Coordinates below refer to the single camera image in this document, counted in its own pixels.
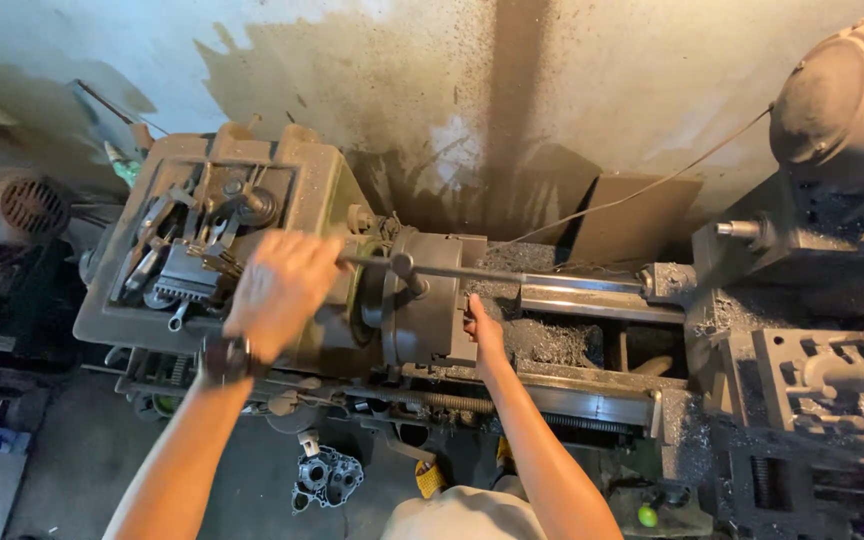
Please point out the dark brown board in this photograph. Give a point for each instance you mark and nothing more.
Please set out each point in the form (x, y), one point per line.
(544, 187)

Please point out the person's left hand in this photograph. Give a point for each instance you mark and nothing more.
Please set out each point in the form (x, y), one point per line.
(282, 292)

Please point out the grey lathe headstock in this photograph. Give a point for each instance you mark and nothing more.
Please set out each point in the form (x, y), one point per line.
(312, 180)

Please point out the green ball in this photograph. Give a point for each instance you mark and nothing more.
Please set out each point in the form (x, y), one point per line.
(647, 517)

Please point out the grey lathe chuck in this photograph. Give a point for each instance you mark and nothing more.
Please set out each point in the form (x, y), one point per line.
(424, 322)

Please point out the pile of wrenches and tools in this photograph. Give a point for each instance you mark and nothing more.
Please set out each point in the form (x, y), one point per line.
(207, 217)

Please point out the aluminium engine casing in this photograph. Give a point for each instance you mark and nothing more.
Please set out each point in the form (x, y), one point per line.
(327, 476)

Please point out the thin metal rod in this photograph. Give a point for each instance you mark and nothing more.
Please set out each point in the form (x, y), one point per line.
(113, 105)

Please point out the stepped chuck jaw set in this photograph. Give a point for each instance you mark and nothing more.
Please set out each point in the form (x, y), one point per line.
(184, 279)

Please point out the person's left fingers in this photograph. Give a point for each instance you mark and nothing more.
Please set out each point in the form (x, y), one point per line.
(304, 247)

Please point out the large round grey motor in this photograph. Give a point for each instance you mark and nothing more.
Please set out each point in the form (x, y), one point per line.
(844, 105)

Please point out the person's right fingers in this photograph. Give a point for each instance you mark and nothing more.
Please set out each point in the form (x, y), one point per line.
(475, 313)

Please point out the dark wristwatch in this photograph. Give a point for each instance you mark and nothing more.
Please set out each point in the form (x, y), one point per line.
(226, 360)

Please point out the grey electric motor with grille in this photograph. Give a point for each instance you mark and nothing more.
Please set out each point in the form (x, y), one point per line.
(12, 206)

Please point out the green plastic scrap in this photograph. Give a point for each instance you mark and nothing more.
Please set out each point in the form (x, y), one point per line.
(124, 166)

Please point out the person's right hand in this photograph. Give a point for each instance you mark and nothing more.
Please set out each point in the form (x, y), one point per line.
(488, 341)

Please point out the person's beige shorts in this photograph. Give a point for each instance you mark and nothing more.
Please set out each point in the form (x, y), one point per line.
(462, 517)

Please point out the lathe lead screw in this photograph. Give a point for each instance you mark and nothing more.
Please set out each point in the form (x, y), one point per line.
(462, 403)

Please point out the heap of metal shavings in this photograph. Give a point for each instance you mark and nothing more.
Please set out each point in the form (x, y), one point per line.
(544, 341)

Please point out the yellow sandal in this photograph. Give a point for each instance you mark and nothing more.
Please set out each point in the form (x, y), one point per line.
(430, 480)
(505, 452)

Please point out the grey machine housing with shaft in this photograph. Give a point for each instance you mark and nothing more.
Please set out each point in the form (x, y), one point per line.
(814, 240)

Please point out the grey lathe carriage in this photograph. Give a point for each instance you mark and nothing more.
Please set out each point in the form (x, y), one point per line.
(799, 390)

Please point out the steel chuck key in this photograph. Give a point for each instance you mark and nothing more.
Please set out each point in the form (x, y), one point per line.
(462, 271)

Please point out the grey lathe bed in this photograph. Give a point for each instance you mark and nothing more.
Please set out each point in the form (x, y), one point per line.
(589, 300)

